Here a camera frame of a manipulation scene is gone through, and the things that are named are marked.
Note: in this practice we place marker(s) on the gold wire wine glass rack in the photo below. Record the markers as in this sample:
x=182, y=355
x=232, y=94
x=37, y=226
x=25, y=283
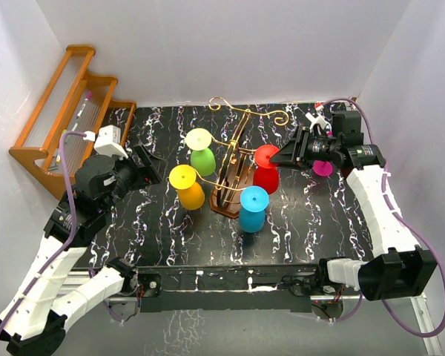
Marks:
x=238, y=164

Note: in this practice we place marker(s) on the magenta wine glass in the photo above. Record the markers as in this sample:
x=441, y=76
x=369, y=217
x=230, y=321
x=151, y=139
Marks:
x=322, y=168

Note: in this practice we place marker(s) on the blue wine glass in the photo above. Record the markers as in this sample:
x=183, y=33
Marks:
x=254, y=200

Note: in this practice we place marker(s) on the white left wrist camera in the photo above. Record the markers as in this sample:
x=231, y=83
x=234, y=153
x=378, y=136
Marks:
x=106, y=141

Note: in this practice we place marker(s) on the green wine glass cream base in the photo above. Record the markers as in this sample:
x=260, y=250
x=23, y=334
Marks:
x=202, y=158

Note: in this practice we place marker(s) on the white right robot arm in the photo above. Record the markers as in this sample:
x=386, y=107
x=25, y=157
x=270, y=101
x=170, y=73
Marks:
x=378, y=207

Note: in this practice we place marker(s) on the purple capped marker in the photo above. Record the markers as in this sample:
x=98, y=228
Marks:
x=87, y=99

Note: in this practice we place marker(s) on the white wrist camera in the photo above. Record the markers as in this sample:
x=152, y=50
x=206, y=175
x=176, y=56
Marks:
x=317, y=117
x=106, y=141

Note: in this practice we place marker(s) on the orange wine glass yellow base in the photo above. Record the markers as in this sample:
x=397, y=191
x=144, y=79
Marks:
x=184, y=179

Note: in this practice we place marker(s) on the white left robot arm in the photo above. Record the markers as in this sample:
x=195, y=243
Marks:
x=59, y=259

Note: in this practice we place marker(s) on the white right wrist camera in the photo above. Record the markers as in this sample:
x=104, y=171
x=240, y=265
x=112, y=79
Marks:
x=317, y=117

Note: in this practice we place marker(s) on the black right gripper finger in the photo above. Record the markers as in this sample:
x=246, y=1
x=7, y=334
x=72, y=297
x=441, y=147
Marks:
x=287, y=156
x=294, y=145

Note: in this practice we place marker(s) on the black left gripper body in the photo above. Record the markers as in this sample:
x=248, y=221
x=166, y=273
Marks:
x=134, y=176

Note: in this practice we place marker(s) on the red wine glass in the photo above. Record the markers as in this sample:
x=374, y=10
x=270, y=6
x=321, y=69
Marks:
x=266, y=175

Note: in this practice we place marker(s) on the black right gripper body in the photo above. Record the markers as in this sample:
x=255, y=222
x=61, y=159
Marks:
x=317, y=149

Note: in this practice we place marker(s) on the wooden tiered shelf rack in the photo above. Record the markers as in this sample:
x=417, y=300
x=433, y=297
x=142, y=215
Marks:
x=37, y=147

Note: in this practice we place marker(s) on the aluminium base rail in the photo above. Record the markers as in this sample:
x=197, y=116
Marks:
x=236, y=288

